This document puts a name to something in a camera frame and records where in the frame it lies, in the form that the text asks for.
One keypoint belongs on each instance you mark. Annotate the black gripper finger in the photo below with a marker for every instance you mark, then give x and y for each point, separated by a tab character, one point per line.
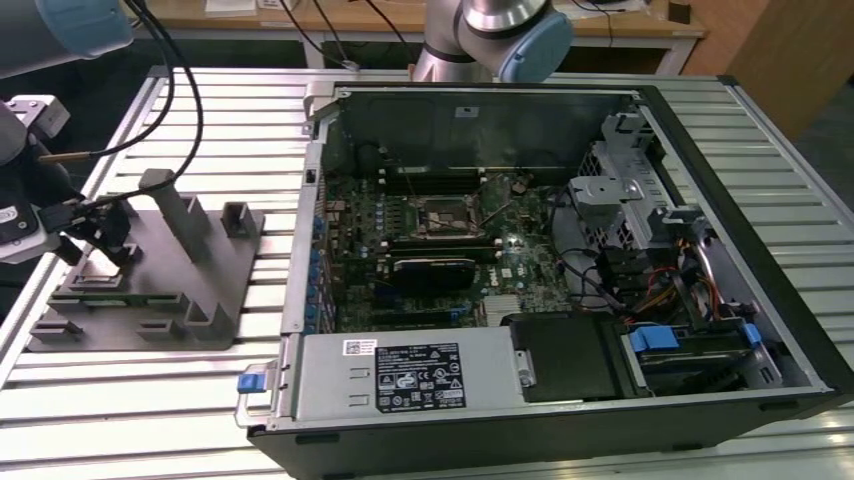
115	230
71	250

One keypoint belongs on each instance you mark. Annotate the thin metal locking lever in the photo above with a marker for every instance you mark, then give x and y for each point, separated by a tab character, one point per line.
501	210

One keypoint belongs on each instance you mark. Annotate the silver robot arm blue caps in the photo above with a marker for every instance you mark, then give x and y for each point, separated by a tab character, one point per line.
481	30

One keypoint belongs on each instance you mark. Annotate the CPU socket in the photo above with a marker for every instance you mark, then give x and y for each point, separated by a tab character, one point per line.
447	217

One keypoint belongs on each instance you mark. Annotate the grey plastic parts rack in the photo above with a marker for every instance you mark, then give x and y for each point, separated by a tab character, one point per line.
167	280

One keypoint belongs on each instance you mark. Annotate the blue power supply latch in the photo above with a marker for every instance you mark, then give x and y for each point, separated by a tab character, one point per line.
250	382

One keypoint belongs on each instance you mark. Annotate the wooden desk white legs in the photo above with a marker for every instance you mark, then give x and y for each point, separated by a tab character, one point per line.
254	24

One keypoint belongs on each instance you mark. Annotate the white cardboard box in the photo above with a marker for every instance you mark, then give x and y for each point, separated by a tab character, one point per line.
230	6
274	4

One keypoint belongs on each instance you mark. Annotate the silver power supply unit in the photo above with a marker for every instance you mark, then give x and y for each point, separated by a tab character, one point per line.
334	380

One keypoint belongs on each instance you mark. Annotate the black RAM slot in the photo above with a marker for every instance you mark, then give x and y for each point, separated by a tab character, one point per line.
407	187

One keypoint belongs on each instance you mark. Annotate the black RAM stick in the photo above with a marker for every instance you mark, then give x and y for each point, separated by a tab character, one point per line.
441	244
414	171
447	254

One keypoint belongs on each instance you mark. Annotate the black expansion slot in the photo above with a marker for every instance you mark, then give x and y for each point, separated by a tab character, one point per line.
414	318

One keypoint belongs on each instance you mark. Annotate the black graphics card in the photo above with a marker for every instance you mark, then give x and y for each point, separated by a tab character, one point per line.
434	275

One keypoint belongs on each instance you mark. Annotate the silver chipset heatsink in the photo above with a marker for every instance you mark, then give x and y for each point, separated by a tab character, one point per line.
502	305

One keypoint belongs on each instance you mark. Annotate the round coin battery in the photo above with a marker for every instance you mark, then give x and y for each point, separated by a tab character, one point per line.
519	188

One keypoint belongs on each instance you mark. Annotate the green motherboard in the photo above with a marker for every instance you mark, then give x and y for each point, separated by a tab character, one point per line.
534	260

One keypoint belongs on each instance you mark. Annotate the black open PC case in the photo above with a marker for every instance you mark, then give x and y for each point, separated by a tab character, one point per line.
534	450

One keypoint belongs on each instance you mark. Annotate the silver metal drive cage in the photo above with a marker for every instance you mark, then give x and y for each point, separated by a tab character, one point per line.
623	165

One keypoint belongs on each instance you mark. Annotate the blue disk carrier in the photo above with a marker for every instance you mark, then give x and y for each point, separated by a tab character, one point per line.
654	340

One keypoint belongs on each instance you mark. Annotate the small black box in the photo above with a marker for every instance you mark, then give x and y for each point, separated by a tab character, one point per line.
679	12

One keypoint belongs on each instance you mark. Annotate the small blue plastic clip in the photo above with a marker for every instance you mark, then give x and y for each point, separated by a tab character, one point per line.
751	334

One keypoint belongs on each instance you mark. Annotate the wooden cabinet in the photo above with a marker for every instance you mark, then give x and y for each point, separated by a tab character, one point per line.
788	60

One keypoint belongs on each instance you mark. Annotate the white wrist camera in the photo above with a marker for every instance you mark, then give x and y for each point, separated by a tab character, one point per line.
16	235

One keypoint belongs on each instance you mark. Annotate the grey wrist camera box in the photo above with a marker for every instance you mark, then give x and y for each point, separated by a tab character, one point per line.
40	112

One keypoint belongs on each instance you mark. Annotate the grey plastic bracket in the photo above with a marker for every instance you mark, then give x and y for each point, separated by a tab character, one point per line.
681	216

